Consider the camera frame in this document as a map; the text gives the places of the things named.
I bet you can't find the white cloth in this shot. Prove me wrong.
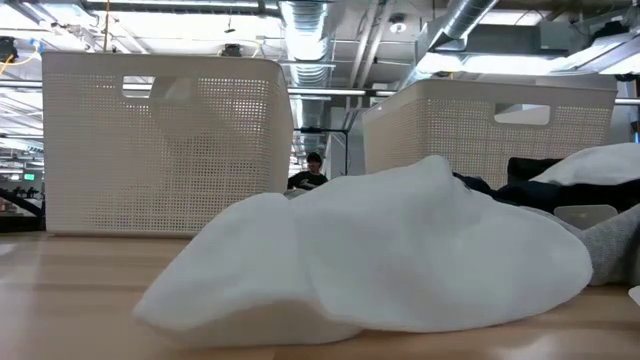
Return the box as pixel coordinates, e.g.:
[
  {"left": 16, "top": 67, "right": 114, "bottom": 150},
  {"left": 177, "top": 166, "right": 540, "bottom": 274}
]
[{"left": 133, "top": 154, "right": 595, "bottom": 347}]

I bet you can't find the white perforated plastic bin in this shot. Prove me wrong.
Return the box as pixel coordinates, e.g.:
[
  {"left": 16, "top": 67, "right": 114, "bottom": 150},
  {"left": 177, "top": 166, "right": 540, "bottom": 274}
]
[
  {"left": 360, "top": 78, "right": 619, "bottom": 190},
  {"left": 41, "top": 51, "right": 295, "bottom": 236}
]

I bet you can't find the person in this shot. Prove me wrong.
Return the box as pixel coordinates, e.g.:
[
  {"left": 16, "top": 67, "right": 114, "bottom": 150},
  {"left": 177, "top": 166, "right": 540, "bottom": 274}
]
[{"left": 286, "top": 152, "right": 330, "bottom": 191}]

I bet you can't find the black garment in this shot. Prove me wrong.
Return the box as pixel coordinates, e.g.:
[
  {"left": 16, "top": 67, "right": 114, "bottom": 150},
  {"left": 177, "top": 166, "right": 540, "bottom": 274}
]
[{"left": 499, "top": 156, "right": 640, "bottom": 214}]

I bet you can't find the white handwritten paper tag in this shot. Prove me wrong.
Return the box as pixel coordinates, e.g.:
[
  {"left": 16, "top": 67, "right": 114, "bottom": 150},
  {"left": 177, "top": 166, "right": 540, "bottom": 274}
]
[{"left": 553, "top": 203, "right": 620, "bottom": 231}]

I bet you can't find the white folded garment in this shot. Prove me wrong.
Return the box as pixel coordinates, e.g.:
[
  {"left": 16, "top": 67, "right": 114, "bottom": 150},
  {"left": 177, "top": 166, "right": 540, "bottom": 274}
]
[{"left": 532, "top": 142, "right": 640, "bottom": 186}]

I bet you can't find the dark office furniture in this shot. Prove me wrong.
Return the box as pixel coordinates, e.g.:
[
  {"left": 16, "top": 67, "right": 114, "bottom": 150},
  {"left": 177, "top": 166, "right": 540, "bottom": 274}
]
[{"left": 0, "top": 187, "right": 46, "bottom": 234}]

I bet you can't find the grey sock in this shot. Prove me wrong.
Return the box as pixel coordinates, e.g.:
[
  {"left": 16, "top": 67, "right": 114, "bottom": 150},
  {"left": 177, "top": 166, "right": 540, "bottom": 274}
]
[{"left": 519, "top": 202, "right": 640, "bottom": 287}]

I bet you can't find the black stand frame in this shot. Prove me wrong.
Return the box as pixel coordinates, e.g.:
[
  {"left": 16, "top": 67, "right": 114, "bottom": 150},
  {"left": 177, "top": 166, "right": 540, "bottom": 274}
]
[{"left": 293, "top": 126, "right": 351, "bottom": 176}]

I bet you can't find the ribbed silver ventilation duct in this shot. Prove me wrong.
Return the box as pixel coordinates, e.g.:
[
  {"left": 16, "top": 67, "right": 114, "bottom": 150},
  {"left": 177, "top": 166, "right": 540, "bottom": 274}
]
[{"left": 278, "top": 0, "right": 334, "bottom": 89}]

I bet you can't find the yellow cable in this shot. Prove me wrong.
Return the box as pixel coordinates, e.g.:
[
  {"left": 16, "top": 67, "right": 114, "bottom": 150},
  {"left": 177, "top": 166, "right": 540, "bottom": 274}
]
[{"left": 102, "top": 0, "right": 111, "bottom": 53}]

